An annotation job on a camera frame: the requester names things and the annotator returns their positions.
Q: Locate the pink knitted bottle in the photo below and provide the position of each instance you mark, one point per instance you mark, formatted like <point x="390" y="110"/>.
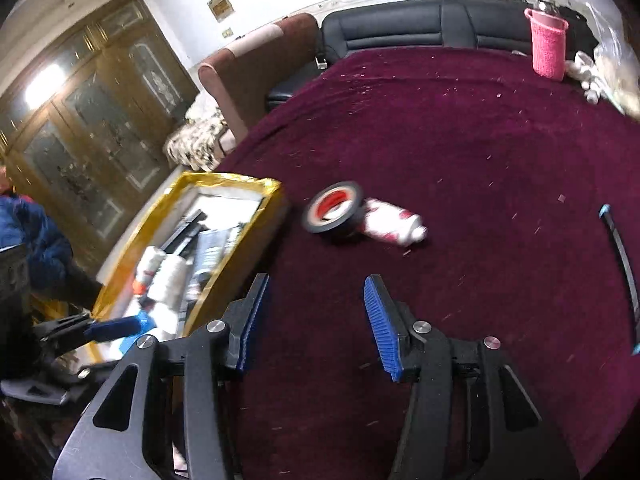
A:
<point x="547" y="45"/>

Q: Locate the black tape roll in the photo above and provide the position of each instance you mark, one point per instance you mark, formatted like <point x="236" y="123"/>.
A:
<point x="332" y="210"/>

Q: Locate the black leather sofa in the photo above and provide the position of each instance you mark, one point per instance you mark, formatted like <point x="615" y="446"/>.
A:
<point x="390" y="25"/>

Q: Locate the gold wall plaque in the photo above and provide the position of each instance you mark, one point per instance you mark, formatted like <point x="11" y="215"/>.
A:
<point x="220" y="6"/>

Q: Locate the white cloth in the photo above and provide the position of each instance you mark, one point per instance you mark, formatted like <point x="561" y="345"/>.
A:
<point x="585" y="75"/>

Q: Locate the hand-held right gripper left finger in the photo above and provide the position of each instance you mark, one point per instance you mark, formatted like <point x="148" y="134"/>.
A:
<point x="250" y="325"/>

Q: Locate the red and white bottle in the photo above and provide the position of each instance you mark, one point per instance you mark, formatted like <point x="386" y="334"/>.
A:
<point x="392" y="222"/>

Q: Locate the person's left forearm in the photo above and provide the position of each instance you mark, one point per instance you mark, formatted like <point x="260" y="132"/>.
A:
<point x="35" y="245"/>

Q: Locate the floral cushion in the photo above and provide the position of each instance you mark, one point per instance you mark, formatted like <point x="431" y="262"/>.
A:
<point x="200" y="135"/>

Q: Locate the gold cardboard box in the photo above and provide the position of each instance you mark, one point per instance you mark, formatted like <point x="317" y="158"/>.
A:
<point x="250" y="240"/>

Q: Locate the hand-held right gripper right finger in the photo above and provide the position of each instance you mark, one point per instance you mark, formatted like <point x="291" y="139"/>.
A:
<point x="382" y="330"/>

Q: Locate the light blue plastic piece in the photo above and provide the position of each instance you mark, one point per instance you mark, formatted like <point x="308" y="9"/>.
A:
<point x="143" y="321"/>

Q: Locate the wooden glass door cabinet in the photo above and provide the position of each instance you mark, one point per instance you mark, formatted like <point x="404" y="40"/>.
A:
<point x="100" y="110"/>

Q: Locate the small white bottle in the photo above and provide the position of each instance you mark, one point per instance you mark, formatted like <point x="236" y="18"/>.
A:
<point x="149" y="265"/>

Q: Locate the black rod with teal ends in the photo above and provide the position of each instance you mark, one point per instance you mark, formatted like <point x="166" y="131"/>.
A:
<point x="627" y="270"/>

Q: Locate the brown chair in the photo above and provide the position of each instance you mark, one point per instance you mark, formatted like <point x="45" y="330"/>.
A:
<point x="250" y="70"/>

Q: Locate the maroon tablecloth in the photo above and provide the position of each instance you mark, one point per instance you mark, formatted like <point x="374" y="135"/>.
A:
<point x="450" y="160"/>

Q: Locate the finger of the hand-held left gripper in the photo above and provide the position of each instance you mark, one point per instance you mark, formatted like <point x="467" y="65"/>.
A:
<point x="112" y="329"/>
<point x="45" y="390"/>

